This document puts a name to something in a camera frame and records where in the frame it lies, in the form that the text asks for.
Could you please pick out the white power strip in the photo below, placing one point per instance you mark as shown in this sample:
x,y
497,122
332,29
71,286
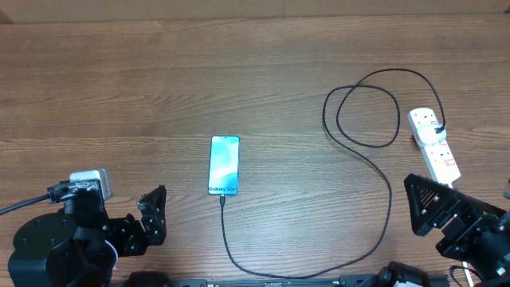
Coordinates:
x,y
438,157

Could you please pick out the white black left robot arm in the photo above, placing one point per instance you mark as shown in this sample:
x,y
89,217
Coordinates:
x,y
79,245

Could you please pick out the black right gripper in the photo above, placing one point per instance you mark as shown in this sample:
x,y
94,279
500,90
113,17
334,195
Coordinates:
x,y
477,225

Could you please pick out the white USB charger plug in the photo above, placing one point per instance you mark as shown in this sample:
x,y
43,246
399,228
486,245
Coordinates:
x,y
429,134

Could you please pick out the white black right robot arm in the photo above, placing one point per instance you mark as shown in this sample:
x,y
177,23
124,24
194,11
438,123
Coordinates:
x,y
491,274

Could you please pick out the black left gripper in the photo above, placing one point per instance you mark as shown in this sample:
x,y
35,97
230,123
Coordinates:
x,y
152,218

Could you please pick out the Samsung Galaxy smartphone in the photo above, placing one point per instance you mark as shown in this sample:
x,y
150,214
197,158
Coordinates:
x,y
223,176

